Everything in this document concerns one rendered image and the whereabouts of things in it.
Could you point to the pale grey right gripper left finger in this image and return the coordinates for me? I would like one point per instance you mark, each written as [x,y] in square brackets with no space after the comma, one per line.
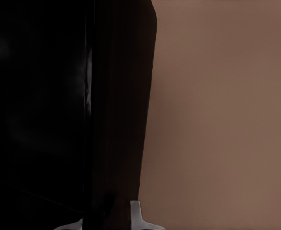
[71,226]

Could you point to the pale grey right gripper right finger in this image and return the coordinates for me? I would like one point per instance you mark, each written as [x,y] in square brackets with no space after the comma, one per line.
[137,215]

